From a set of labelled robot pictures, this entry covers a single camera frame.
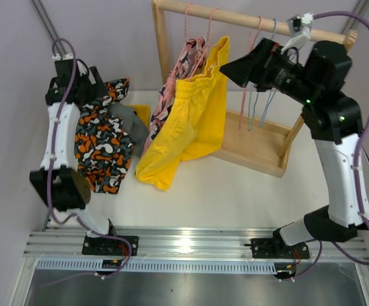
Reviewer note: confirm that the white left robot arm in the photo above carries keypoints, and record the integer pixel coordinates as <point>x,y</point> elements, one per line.
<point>57,181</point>

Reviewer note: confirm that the orange camouflage shorts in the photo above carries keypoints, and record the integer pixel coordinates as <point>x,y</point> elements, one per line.
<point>103,148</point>

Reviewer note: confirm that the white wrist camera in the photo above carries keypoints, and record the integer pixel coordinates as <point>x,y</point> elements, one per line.
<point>64,66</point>
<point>300,27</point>

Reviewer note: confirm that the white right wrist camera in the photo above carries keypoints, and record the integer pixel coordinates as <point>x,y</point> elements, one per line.
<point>300,27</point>

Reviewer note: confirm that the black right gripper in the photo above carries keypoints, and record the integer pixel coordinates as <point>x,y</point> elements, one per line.
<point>258,65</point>

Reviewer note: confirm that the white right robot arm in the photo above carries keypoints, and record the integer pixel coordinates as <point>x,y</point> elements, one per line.
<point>335,125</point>

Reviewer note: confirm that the yellow shorts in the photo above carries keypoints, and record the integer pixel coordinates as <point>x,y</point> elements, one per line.
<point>195,126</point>

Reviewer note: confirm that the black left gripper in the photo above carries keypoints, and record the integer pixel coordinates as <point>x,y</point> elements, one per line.
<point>97,90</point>

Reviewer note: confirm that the wooden clothes rack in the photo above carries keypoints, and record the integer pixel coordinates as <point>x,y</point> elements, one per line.
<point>266,148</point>

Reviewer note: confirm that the aluminium corner post left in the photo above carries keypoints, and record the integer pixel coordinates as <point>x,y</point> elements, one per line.
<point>48,25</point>

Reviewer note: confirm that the grey shorts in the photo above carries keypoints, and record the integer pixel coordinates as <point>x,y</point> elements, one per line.
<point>132,124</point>

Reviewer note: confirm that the blue hanger with grey shorts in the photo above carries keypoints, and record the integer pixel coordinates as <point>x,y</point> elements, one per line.
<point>252,107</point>

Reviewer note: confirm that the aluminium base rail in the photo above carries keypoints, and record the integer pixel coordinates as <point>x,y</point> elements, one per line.
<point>182,250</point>

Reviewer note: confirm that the yellow plastic tray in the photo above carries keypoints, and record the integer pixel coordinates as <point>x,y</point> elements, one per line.
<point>143,112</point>

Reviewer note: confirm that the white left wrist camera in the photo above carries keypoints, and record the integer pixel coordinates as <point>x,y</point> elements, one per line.
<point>64,66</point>

